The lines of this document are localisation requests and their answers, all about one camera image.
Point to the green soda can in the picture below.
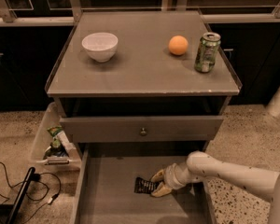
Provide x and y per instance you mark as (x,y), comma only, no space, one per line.
(207,52)

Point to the green snack bag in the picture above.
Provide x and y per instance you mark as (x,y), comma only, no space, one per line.
(56,148)

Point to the grey drawer cabinet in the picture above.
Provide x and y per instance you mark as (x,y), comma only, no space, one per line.
(143,78)

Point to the black rxbar chocolate bar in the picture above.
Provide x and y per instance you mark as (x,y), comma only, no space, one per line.
(144,186)

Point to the grey top drawer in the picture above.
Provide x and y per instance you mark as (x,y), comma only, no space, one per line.
(127,129)

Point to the clear plastic storage bin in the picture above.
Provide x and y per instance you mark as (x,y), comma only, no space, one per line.
(42,142)

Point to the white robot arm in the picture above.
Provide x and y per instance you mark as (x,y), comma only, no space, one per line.
(262,183)

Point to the black flat device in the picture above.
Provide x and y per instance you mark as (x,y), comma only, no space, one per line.
(17,204)

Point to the orange fruit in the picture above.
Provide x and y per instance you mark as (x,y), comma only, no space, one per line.
(178,45)

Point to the metal railing frame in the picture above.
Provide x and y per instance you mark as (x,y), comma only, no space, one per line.
(68,12)

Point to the white ceramic bowl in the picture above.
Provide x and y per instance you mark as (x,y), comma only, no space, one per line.
(100,46)

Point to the open grey middle drawer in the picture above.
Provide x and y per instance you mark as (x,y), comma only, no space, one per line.
(105,187)

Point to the brass drawer knob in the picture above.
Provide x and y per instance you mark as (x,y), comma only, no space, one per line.
(143,132)

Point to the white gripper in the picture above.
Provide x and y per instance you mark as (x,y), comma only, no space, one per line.
(170,176)

